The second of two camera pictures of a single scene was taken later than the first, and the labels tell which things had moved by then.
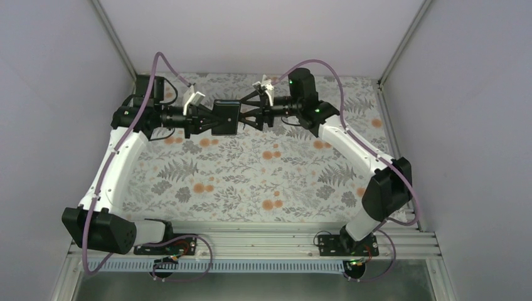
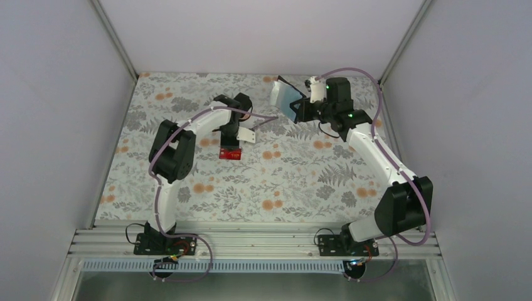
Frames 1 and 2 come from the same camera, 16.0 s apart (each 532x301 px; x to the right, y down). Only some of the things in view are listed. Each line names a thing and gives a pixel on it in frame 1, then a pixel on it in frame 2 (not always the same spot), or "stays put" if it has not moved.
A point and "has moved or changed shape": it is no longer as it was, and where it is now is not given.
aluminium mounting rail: x=399 y=244 stays put
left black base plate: x=177 y=247 stays put
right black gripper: x=264 y=108 -> x=302 y=112
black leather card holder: x=225 y=116 has moved or changed shape
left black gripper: x=193 y=120 -> x=226 y=143
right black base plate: x=344 y=244 stays put
